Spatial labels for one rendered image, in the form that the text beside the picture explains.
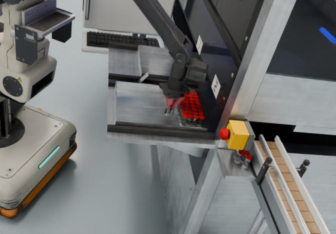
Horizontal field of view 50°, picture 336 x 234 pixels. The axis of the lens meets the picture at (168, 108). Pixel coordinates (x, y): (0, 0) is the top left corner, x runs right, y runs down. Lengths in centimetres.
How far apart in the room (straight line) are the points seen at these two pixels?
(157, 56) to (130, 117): 52
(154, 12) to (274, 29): 37
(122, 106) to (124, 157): 108
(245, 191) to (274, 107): 43
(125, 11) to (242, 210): 122
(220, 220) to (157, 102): 60
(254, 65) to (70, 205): 141
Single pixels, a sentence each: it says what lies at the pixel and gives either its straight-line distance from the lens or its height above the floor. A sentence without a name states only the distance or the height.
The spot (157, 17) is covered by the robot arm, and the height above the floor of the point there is 128.
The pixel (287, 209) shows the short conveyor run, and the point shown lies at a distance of 118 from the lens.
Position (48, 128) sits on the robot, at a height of 28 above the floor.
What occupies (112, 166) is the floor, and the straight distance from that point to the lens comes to 239.
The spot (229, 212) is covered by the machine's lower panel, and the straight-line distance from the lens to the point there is 166.
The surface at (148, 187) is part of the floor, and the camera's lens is 231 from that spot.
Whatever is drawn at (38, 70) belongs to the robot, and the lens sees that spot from 173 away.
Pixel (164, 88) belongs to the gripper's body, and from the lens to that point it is 132.
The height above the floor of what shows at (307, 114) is 107.
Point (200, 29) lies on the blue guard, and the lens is 171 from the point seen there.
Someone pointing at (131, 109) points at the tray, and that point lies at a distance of 141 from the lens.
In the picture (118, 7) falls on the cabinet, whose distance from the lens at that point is 209.
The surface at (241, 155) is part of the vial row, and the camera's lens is 129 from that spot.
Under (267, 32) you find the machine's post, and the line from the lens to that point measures 112.
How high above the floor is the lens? 173
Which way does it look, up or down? 36 degrees down
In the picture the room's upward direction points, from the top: 14 degrees clockwise
